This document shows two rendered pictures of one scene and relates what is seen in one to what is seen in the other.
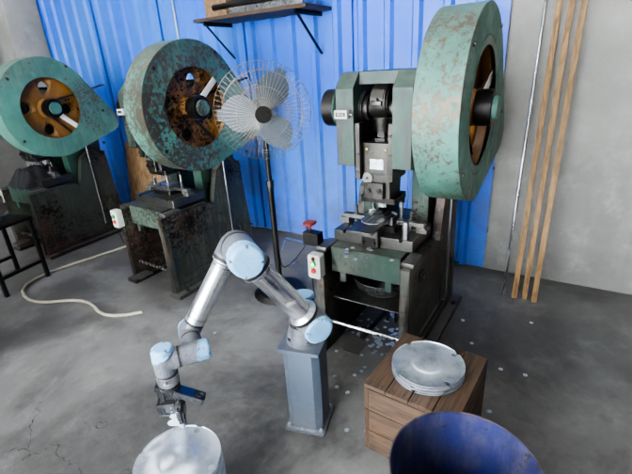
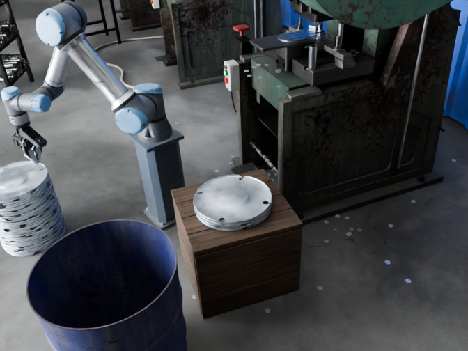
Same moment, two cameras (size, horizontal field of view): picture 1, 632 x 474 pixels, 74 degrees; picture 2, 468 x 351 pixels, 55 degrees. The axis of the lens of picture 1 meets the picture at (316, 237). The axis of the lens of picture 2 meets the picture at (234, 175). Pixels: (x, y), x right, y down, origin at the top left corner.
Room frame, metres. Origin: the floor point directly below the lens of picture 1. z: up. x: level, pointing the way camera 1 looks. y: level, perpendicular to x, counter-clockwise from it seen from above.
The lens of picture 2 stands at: (0.33, -1.24, 1.40)
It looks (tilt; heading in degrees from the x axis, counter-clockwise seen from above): 35 degrees down; 37
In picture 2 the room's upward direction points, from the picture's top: 4 degrees counter-clockwise
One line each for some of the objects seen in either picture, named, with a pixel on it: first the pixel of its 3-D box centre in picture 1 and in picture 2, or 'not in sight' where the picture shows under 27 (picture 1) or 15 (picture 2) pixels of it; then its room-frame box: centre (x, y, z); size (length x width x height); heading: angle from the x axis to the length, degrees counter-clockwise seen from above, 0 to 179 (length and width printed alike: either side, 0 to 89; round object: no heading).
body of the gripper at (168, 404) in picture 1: (170, 396); (24, 134); (1.17, 0.55, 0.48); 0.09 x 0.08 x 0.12; 97
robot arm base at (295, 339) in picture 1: (303, 329); (153, 124); (1.50, 0.08, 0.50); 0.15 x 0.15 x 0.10
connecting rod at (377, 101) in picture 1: (383, 119); not in sight; (2.13, -0.37, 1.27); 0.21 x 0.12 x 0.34; 147
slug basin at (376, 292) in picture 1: (382, 281); not in sight; (2.13, -0.37, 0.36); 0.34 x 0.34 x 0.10
